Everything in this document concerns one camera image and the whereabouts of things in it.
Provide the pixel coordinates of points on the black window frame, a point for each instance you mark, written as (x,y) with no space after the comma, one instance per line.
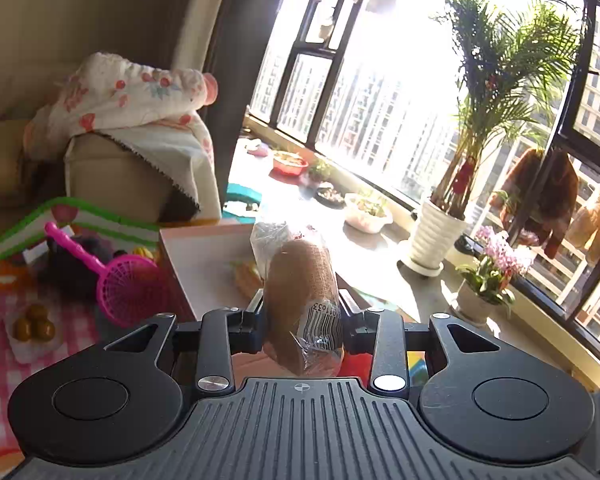
(575,85)

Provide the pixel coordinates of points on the pink toy strainer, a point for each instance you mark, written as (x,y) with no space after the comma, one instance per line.
(130,290)

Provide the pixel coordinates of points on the teal plastic object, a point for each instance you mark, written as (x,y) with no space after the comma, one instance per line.
(242,200)

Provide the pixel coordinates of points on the brown bread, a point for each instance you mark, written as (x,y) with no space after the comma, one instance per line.
(295,300)

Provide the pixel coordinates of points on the beige sofa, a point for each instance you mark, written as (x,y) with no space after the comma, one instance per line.
(115,180)

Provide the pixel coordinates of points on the white fruit tray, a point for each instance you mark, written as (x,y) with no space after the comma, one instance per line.
(30,350)

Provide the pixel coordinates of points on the dark planter bowl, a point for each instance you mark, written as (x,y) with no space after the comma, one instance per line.
(330,197)

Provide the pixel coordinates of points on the small pink dish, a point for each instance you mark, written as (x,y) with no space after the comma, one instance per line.
(257,149)

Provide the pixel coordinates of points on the floral blanket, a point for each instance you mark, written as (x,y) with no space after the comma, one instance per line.
(120,95)

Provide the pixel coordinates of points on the black plush toy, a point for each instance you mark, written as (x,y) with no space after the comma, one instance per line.
(75,265)

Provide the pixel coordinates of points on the brown round fruit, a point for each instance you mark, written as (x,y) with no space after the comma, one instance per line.
(22,330)
(44,330)
(36,312)

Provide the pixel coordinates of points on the brown hanging garment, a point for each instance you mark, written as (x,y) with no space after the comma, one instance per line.
(550,195)

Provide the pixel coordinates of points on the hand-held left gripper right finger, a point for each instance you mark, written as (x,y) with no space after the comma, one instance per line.
(352,332)

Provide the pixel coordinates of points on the colourful play mat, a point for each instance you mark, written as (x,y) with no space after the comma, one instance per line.
(0,385)

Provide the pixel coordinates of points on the grey fringed cloth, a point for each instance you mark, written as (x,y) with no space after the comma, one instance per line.
(175,160)

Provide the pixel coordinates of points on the stone window ledge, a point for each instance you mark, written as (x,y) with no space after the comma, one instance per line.
(380,270)

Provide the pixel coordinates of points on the pink orchid in white pot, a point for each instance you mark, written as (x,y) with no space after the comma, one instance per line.
(472,302)

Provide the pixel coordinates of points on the dark curtain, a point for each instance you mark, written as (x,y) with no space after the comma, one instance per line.
(240,35)

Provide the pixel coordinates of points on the yellow small toy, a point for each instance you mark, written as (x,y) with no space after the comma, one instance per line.
(144,253)

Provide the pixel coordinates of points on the red planter bowl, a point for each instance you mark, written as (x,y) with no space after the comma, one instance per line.
(290,166)

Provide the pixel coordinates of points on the small green potted plant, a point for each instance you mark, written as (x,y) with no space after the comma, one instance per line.
(319,172)

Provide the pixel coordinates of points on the white planter with sprouts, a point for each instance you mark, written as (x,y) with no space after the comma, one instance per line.
(365,220)

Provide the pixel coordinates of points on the small hanging object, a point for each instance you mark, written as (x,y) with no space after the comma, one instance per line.
(325,27)

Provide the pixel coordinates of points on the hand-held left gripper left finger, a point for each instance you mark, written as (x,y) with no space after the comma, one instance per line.
(250,330)

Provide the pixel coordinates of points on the palm plant in white pot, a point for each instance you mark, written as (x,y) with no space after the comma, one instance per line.
(432,235)

